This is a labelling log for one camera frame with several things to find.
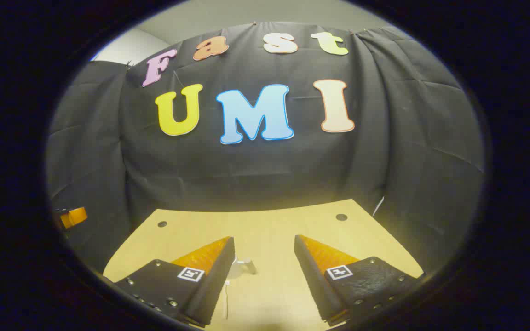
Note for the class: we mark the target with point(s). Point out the black backdrop cloth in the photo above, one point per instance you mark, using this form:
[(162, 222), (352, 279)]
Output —
[(246, 174)]

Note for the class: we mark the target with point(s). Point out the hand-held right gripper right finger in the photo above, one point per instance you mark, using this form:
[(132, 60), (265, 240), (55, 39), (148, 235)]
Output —
[(313, 285)]

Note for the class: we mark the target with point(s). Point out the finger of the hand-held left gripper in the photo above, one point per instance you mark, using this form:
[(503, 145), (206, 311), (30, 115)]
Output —
[(75, 216)]

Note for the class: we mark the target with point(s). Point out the light wooden desktop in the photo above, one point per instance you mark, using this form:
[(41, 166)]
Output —
[(269, 230)]

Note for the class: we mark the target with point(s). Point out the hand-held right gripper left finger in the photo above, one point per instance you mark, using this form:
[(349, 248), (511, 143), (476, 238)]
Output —
[(214, 285)]

